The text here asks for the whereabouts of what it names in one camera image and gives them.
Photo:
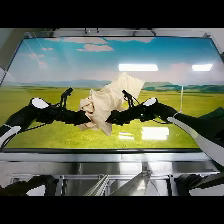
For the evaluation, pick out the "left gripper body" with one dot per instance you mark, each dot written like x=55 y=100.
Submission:
x=76 y=117

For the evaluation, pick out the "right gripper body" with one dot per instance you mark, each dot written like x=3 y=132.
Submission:
x=120 y=117

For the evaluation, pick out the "beige shirt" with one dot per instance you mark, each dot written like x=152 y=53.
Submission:
x=103 y=103

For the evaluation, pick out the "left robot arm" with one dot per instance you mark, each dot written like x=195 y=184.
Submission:
x=25 y=116

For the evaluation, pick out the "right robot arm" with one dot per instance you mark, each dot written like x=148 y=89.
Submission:
x=193 y=125

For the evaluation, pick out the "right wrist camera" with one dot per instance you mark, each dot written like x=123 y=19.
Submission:
x=128 y=96

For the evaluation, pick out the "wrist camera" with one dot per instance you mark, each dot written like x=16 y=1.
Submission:
x=66 y=93
x=128 y=96

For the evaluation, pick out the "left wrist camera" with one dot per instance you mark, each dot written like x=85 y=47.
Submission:
x=66 y=93

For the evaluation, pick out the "silver frame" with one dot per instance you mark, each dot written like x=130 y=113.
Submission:
x=100 y=166

